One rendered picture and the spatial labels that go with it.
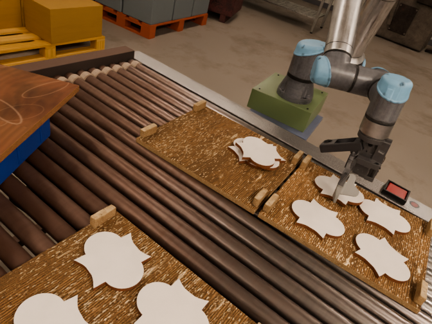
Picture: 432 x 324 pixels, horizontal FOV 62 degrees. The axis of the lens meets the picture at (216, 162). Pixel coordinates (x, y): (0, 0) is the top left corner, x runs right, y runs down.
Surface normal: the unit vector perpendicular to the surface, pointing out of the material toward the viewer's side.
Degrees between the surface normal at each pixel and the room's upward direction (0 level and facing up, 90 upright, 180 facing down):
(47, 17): 90
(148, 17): 90
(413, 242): 0
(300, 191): 0
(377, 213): 0
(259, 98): 90
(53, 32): 90
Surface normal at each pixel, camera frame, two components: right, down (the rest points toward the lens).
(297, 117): -0.48, 0.43
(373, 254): 0.22, -0.79
